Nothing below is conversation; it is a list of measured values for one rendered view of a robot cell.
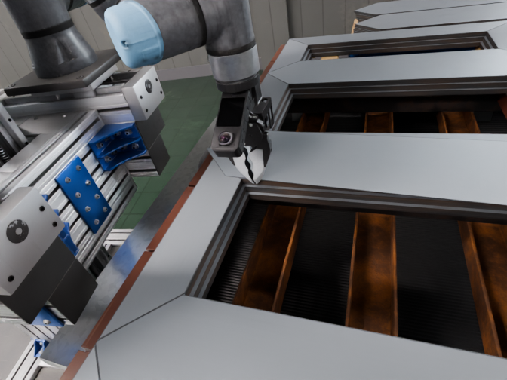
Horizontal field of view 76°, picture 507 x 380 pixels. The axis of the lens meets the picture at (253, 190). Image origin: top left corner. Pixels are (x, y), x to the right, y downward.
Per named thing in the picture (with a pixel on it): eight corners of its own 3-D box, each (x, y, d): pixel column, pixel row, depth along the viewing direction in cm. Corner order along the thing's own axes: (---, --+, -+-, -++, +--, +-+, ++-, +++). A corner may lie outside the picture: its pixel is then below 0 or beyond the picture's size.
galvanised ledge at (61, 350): (287, 81, 148) (287, 75, 147) (130, 391, 58) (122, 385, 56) (246, 83, 155) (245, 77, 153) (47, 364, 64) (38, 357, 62)
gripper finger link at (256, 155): (276, 169, 67) (270, 130, 61) (268, 188, 63) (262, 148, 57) (262, 168, 68) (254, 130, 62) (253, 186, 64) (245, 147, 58)
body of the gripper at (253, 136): (276, 125, 62) (268, 62, 54) (264, 151, 56) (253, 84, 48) (239, 125, 64) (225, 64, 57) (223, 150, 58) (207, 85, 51)
